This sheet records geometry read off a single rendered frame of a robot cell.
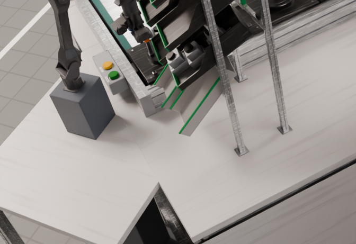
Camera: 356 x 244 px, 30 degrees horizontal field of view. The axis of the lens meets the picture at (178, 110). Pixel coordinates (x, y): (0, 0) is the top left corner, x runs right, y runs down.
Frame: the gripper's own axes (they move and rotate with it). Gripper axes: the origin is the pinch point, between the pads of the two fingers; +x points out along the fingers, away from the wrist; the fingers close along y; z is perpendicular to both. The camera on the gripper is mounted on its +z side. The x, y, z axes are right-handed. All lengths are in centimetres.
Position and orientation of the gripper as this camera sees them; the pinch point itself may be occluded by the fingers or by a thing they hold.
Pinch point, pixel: (139, 35)
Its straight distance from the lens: 248.9
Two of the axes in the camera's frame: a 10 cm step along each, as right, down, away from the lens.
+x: 2.1, 7.0, 6.8
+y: 3.9, 5.8, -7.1
